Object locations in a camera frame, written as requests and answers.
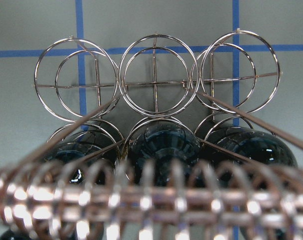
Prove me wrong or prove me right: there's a dark wine bottle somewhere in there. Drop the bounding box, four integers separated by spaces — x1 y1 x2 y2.
206 127 298 167
43 127 122 184
127 121 201 187

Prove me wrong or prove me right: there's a copper wire bottle basket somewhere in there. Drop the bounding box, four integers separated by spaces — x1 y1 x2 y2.
0 30 303 240

